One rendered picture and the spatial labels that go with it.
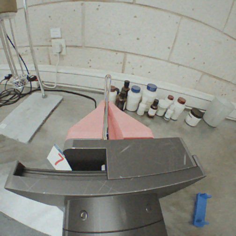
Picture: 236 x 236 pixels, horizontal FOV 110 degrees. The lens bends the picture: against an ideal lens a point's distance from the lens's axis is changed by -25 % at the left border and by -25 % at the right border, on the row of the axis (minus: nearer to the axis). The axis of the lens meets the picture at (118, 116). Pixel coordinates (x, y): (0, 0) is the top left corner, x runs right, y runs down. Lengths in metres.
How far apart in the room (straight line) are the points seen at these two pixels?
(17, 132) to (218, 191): 0.77
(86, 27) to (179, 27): 0.44
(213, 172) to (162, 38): 0.62
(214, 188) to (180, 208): 0.16
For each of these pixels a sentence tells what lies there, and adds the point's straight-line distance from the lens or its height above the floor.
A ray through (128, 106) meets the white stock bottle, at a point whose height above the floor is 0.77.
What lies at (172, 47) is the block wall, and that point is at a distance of 0.63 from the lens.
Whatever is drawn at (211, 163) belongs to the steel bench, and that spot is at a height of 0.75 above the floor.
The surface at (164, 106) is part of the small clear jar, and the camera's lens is 0.54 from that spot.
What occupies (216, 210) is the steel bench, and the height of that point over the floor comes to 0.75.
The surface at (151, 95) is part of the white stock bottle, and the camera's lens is 0.52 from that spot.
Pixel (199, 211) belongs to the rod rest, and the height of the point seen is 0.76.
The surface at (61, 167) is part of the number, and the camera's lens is 0.36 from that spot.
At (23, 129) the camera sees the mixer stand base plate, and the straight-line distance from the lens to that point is 0.52.
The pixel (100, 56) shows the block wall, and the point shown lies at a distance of 0.63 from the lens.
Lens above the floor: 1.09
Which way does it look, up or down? 43 degrees down
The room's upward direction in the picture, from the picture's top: 10 degrees clockwise
